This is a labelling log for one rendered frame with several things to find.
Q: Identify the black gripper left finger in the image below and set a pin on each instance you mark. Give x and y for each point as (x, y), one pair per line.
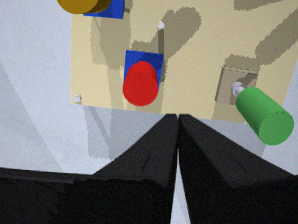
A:
(136, 188)

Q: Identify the cream board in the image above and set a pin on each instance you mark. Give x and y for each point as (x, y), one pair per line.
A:
(226, 60)

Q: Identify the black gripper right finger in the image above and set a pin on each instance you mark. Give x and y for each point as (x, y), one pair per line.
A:
(226, 184)

